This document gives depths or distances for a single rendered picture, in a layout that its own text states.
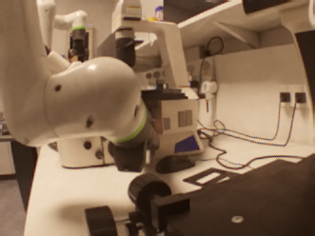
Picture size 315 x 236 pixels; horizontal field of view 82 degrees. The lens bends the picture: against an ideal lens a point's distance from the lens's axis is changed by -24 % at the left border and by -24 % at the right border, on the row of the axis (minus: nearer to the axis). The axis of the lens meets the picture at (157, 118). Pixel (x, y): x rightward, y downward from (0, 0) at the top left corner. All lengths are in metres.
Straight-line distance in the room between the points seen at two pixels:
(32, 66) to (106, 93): 0.13
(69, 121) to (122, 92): 0.08
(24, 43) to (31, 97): 0.08
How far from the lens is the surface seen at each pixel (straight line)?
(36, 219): 0.41
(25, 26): 0.36
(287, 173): 0.28
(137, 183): 0.22
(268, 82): 0.96
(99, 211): 0.22
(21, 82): 0.34
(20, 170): 1.18
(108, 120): 0.28
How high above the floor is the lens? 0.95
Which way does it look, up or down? 6 degrees down
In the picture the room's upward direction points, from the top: 3 degrees counter-clockwise
